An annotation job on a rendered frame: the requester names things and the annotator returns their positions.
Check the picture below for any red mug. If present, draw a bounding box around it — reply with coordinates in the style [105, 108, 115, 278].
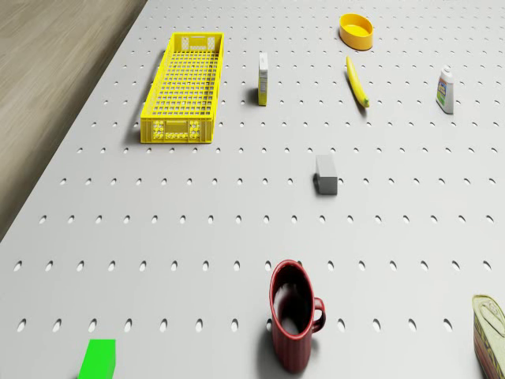
[268, 259, 327, 374]

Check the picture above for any yellow basket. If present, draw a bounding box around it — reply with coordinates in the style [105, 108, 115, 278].
[140, 32, 226, 144]

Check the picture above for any yellow bowl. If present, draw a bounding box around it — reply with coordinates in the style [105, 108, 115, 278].
[339, 13, 374, 51]

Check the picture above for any small white bottle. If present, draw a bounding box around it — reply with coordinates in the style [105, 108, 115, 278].
[435, 65, 455, 115]

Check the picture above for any grey cube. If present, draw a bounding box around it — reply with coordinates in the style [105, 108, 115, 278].
[313, 154, 339, 197]

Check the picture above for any white and yellow box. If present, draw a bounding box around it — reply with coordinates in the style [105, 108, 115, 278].
[258, 52, 269, 107]

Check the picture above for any banana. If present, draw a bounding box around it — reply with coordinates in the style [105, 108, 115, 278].
[346, 55, 371, 109]

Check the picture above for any flat-sided can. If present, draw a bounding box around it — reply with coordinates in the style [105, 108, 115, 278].
[471, 293, 505, 379]

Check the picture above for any green cube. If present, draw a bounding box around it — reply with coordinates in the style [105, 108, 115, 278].
[77, 339, 117, 379]

